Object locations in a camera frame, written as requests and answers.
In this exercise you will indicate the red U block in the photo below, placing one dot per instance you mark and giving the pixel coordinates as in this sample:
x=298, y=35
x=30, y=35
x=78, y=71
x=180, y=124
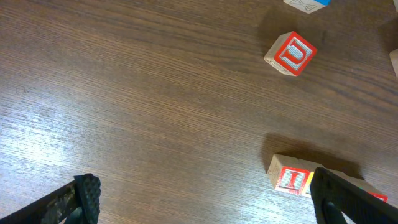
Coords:
x=290, y=54

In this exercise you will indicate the blue T block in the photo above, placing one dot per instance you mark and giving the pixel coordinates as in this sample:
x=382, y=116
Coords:
x=307, y=6

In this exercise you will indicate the yellow C block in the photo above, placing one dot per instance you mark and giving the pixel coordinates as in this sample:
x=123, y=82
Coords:
x=310, y=166

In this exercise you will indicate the red I block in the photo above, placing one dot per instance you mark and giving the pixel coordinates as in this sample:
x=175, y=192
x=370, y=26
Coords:
x=287, y=174

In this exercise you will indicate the red A block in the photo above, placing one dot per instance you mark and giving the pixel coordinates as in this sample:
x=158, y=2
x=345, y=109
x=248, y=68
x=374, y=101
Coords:
x=373, y=191

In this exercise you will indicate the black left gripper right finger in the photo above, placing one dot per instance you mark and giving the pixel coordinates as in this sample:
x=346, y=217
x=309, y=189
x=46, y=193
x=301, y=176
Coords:
x=335, y=198

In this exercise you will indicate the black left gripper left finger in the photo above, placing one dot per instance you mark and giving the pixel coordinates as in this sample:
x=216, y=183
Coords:
x=75, y=202

